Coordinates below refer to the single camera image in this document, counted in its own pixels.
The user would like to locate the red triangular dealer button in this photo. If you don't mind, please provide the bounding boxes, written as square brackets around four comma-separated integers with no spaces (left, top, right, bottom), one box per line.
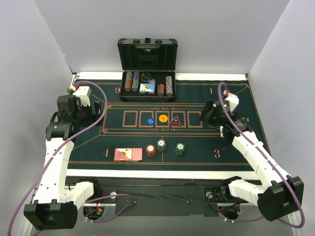
[169,116,181,126]

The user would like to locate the orange big blind button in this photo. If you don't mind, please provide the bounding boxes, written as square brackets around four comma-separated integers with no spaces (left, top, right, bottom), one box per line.
[158,114,168,123]

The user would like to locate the blue small blind button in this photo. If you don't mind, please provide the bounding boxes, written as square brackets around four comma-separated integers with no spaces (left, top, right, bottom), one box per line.
[146,118,155,125]

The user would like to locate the blue poker chip stack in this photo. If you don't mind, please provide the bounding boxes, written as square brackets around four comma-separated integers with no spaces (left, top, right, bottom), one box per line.
[157,139,166,152]

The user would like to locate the red poker chip stack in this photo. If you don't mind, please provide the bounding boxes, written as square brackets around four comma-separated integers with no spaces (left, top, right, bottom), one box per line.
[146,144,156,158]

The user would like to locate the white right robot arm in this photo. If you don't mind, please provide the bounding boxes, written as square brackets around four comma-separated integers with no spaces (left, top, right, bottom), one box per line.
[199,100,304,221]

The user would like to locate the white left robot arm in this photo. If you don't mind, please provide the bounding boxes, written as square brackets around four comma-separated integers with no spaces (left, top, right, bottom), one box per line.
[24,95,101,231]

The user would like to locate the green red chips in case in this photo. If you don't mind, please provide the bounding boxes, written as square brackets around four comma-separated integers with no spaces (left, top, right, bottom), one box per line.
[125,71,133,92]

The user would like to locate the green poker table mat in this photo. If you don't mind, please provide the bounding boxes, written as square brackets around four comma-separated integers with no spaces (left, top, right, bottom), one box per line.
[68,80,251,171]

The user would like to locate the purple green chips in case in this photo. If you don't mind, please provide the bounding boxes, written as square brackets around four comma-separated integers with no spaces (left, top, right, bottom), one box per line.
[131,71,140,92]

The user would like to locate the green poker chip stack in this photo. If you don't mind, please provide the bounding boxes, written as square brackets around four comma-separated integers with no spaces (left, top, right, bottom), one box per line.
[175,143,185,155]

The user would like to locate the lilac chips in case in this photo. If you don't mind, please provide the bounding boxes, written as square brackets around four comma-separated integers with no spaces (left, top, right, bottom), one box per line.
[165,76,173,96]

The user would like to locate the red playing card deck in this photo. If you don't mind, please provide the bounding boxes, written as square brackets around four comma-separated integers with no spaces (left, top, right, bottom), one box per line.
[114,148,143,162]

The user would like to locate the orange chips in case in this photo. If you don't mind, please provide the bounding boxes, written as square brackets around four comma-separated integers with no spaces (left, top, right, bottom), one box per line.
[157,84,165,96]

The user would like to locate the blue card box in case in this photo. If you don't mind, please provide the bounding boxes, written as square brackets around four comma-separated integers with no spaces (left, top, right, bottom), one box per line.
[139,83,156,94]

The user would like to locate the black round button in case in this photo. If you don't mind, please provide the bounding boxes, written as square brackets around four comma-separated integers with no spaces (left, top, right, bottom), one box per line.
[140,72,151,82]

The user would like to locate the black poker chip case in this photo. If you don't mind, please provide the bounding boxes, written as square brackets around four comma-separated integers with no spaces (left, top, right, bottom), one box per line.
[117,38,178,102]

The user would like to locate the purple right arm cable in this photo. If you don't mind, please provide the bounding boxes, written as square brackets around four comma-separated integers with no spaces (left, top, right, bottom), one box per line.
[218,82,306,229]

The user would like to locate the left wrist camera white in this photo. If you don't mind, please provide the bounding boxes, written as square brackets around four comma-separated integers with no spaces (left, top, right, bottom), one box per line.
[73,86,92,107]

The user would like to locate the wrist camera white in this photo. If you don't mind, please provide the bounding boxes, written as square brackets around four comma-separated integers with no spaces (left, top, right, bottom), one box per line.
[223,89,239,113]
[73,86,92,107]

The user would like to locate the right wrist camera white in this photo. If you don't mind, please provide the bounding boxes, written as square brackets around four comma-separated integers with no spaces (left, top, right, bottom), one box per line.
[223,89,239,113]

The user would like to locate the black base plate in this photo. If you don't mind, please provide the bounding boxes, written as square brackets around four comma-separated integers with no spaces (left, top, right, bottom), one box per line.
[79,177,244,220]

